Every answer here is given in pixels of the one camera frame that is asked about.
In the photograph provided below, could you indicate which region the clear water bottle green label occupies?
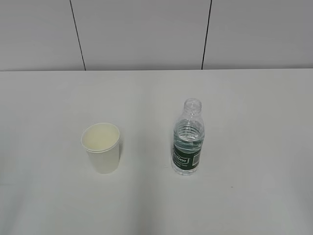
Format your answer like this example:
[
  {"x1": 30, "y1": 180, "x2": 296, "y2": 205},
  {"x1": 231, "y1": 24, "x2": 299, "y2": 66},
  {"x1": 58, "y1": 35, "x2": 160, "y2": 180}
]
[{"x1": 171, "y1": 98, "x2": 205, "y2": 176}]

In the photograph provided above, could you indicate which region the white paper cup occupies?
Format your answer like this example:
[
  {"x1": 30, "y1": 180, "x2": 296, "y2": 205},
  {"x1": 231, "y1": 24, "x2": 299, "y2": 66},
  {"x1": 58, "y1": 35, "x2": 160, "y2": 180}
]
[{"x1": 81, "y1": 123, "x2": 120, "y2": 174}]

